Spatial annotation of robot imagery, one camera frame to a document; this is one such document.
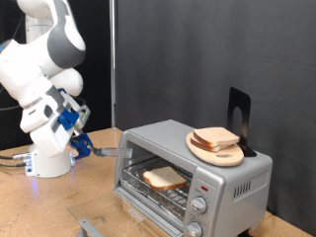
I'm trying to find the spatula with blue grip block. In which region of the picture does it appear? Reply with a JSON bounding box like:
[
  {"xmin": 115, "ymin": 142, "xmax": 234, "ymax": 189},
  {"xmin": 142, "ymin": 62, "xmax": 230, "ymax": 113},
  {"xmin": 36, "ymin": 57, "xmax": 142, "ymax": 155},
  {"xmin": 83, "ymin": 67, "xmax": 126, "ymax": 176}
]
[{"xmin": 68, "ymin": 132, "xmax": 133, "ymax": 161}]

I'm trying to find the silver toaster oven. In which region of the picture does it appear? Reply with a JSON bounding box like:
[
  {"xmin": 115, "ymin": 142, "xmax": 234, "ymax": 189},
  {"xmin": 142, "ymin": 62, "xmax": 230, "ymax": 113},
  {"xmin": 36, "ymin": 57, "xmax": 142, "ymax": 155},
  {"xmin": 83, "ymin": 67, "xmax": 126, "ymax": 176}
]
[{"xmin": 113, "ymin": 118, "xmax": 274, "ymax": 237}]

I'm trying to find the metal oven rack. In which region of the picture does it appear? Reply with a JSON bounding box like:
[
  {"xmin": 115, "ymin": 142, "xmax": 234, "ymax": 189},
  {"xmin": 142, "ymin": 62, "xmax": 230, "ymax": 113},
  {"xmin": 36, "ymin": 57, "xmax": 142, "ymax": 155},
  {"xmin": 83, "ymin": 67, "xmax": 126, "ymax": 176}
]
[{"xmin": 121, "ymin": 156, "xmax": 194, "ymax": 219}]

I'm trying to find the black base cable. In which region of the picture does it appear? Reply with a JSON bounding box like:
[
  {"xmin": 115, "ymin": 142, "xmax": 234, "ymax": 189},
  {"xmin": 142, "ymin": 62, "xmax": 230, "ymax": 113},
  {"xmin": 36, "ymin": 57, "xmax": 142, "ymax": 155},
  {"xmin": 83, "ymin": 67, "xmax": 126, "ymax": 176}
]
[
  {"xmin": 0, "ymin": 161, "xmax": 29, "ymax": 169},
  {"xmin": 0, "ymin": 152, "xmax": 33, "ymax": 161}
]

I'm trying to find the black metal bookend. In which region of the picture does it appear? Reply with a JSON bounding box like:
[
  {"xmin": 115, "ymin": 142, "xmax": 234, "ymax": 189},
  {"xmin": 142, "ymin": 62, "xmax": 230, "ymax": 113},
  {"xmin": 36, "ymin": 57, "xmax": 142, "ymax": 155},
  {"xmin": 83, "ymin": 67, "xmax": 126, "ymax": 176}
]
[{"xmin": 226, "ymin": 87, "xmax": 258, "ymax": 158}]

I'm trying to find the glass oven door with handle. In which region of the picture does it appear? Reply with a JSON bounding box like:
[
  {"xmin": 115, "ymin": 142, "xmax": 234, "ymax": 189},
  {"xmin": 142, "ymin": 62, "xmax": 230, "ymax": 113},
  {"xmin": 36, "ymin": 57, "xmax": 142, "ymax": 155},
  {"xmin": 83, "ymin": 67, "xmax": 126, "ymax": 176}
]
[{"xmin": 67, "ymin": 189, "xmax": 186, "ymax": 237}]

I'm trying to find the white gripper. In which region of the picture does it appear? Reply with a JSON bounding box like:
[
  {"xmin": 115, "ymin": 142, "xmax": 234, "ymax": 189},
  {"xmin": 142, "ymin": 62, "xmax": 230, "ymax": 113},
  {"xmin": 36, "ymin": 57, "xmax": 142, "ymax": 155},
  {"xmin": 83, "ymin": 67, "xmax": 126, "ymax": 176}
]
[{"xmin": 29, "ymin": 93, "xmax": 92, "ymax": 158}]

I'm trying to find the black camera cable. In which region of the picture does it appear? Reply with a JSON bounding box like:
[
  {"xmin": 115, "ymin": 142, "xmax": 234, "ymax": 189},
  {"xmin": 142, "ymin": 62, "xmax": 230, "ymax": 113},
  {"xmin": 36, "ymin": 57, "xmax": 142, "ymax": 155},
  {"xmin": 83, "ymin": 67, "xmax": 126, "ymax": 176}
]
[{"xmin": 0, "ymin": 13, "xmax": 88, "ymax": 113}]

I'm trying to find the white bread slice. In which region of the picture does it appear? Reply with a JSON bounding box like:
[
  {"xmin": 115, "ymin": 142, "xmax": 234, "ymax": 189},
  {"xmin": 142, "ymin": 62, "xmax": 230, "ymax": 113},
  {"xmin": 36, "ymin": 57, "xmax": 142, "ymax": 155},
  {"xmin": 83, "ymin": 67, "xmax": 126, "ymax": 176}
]
[
  {"xmin": 141, "ymin": 165, "xmax": 188, "ymax": 193},
  {"xmin": 193, "ymin": 126, "xmax": 240, "ymax": 148},
  {"xmin": 189, "ymin": 137, "xmax": 235, "ymax": 153}
]

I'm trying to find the metal pole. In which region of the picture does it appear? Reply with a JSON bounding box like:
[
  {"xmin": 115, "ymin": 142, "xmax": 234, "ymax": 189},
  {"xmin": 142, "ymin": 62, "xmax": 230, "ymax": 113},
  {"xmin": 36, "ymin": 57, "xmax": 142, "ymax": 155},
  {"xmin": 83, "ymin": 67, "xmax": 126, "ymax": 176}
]
[{"xmin": 109, "ymin": 0, "xmax": 119, "ymax": 128}]

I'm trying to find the wooden cutting board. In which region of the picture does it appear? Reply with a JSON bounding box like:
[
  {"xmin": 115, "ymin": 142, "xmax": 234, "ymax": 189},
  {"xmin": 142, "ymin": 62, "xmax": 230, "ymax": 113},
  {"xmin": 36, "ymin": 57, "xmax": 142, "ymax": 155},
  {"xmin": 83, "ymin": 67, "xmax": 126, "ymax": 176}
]
[{"xmin": 185, "ymin": 131, "xmax": 245, "ymax": 168}]

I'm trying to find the silver oven knob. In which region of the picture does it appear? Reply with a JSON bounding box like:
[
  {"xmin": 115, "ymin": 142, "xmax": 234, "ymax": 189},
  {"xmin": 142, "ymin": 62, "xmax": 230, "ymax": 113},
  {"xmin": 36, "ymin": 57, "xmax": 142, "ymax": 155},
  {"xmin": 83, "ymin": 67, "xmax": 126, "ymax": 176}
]
[
  {"xmin": 186, "ymin": 221, "xmax": 203, "ymax": 237},
  {"xmin": 191, "ymin": 197, "xmax": 208, "ymax": 215}
]

